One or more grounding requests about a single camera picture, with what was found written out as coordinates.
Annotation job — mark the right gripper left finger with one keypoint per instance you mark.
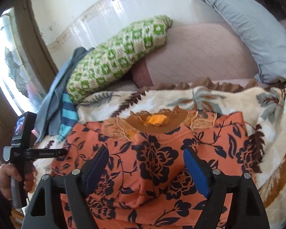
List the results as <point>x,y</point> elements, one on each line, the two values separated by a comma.
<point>46,210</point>

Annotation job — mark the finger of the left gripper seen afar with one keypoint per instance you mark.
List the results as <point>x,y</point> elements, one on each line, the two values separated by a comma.
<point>44,153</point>

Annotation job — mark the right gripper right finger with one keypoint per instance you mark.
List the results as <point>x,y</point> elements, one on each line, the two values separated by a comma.
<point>246,208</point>

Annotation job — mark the orange floral garment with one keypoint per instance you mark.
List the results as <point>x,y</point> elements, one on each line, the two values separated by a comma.
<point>145,183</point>

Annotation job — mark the person's left hand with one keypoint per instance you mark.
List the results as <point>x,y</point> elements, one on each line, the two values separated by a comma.
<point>9,170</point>

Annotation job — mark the blue grey garment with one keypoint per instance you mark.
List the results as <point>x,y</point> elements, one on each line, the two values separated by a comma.
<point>49,120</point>

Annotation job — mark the blue striped garment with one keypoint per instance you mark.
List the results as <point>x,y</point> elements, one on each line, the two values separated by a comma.
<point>66,116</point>

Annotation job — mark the wooden door with glass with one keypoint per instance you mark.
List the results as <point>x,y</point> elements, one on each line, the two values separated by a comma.
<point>26,67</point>

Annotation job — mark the green checkered pillow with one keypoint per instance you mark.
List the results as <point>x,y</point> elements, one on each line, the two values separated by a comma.
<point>109,61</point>

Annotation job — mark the leaf pattern quilted blanket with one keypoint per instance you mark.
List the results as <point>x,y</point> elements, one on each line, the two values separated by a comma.
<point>263,110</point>

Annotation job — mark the grey blue pillow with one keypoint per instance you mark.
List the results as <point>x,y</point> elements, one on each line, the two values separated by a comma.
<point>261,32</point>

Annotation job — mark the pink bolster cushion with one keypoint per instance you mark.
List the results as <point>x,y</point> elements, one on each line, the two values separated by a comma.
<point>195,52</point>

